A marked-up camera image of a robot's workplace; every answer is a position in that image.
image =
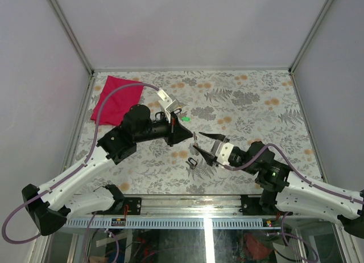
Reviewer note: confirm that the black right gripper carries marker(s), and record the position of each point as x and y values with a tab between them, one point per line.
209	157

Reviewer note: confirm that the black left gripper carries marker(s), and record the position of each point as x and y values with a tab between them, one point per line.
177	132

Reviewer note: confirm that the large silver keyring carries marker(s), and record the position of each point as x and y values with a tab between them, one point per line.
195	143

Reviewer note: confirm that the black key tag white label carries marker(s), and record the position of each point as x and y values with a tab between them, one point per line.
192	162

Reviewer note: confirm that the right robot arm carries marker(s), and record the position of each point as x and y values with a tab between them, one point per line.
284	188

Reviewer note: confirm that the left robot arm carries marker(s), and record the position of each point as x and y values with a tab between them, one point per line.
52	204

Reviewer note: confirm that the green key tag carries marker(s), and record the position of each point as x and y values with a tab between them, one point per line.
186	119

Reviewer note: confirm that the magenta cloth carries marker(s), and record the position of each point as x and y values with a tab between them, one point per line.
119	103

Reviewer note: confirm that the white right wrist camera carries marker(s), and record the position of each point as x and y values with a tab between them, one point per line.
221	152

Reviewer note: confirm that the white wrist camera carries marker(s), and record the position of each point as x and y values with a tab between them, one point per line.
168	103
221	152

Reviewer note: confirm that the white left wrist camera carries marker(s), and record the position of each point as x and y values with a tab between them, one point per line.
168	103

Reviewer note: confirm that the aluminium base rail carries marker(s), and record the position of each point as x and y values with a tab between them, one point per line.
183	212

